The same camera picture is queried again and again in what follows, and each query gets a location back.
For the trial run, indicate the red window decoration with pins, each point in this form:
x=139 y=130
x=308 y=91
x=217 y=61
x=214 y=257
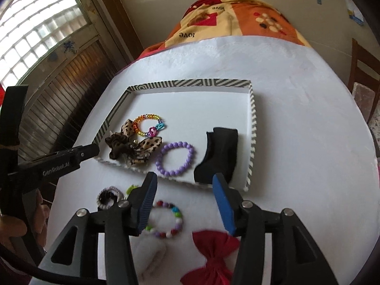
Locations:
x=1 y=98

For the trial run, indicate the wall calendar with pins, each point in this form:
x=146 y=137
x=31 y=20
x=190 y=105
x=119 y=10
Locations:
x=353 y=9

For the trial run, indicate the brown wooden door frame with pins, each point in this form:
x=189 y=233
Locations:
x=118 y=20

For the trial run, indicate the striped-edge white tray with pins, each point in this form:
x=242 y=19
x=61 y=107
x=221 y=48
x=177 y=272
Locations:
x=184 y=109

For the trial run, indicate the blue flower sticker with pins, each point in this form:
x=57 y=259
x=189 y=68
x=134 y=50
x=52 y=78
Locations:
x=69 y=48

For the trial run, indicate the printed orange blanket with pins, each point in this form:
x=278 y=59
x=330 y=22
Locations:
x=237 y=14

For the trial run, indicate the wooden slatted panel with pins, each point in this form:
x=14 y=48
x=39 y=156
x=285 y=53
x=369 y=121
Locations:
x=68 y=95

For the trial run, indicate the white fluffy scrunchie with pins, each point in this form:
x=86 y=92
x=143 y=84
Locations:
x=148 y=249

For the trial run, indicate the glass block window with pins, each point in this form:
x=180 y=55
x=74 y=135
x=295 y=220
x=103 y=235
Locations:
x=44 y=20

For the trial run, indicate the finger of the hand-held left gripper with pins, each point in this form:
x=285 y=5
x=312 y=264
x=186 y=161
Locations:
x=86 y=151

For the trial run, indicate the person's left hand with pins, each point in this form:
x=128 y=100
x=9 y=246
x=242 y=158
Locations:
x=12 y=228

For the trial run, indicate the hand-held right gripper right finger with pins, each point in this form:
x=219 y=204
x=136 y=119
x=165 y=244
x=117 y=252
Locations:
x=222 y=202

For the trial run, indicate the floral cloth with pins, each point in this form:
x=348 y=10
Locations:
x=375 y=136

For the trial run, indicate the wooden chair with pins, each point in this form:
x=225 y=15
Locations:
x=357 y=65

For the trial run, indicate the red bow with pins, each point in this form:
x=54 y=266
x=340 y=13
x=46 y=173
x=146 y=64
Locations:
x=213 y=243

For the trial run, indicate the leopard print hair bow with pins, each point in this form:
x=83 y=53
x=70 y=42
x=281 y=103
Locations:
x=148 y=148

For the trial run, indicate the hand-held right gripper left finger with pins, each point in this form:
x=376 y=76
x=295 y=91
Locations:
x=148 y=196

